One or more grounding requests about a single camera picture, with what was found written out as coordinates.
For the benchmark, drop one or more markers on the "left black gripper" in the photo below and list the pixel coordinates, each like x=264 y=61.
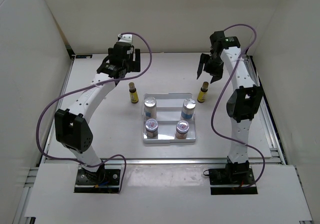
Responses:
x=134 y=65

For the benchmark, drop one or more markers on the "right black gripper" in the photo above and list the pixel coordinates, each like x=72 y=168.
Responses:
x=217 y=74

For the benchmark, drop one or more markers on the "yellow sauce bottle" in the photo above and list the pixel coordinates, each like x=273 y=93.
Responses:
x=203 y=92
x=133 y=93

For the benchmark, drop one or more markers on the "tall peppercorn jar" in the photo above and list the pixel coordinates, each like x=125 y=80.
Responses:
x=150 y=104
x=188 y=108

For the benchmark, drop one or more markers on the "short white-lid jar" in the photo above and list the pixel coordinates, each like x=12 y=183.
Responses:
x=151 y=128
x=182 y=129

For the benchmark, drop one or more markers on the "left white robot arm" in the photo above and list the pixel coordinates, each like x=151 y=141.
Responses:
x=72 y=124

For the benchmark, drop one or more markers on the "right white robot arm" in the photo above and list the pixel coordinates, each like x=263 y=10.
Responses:
x=242 y=105

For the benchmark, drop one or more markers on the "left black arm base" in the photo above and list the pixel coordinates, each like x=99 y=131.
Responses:
x=103 y=181

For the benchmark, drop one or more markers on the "white divided organizer tray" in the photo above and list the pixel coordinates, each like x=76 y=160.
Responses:
x=169 y=107

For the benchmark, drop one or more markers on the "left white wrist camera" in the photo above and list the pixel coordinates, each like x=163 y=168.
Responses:
x=125 y=38

